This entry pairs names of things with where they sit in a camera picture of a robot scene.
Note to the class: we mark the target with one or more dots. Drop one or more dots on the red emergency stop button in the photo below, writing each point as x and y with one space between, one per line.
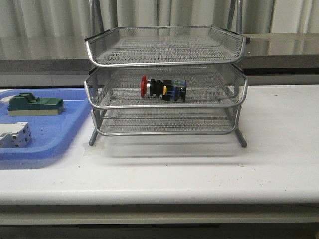
169 89

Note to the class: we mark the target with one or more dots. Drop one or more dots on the silver mesh tray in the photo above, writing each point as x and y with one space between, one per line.
166 121
164 45
214 85

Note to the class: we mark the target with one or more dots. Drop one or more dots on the silver mesh bottom tray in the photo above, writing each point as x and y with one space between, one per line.
166 121

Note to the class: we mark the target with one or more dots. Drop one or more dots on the silver mesh top tray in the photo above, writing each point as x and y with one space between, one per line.
164 45

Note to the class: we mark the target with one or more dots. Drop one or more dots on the blue plastic tray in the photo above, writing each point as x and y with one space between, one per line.
50 135

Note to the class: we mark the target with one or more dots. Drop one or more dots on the white circuit breaker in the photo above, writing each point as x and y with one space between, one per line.
14 135

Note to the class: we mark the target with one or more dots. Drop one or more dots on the green electrical switch block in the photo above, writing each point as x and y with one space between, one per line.
27 104

